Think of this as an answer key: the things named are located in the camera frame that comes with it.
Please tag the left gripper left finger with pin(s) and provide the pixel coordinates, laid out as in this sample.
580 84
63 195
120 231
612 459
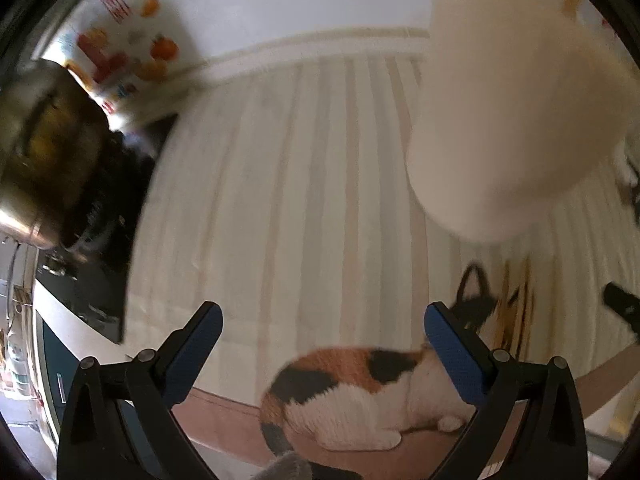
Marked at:
118 421

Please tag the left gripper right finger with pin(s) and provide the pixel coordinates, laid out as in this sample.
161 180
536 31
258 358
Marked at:
549 439

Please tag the cream utensil holder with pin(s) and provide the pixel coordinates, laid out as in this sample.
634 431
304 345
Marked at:
519 102

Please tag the black gas stove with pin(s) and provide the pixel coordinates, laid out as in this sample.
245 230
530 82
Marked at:
88 271

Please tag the stainless steel steamer pot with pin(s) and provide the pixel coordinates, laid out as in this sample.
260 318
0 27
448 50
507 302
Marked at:
52 133

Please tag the fruit print wall sticker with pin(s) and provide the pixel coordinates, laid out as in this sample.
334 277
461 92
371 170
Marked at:
118 49

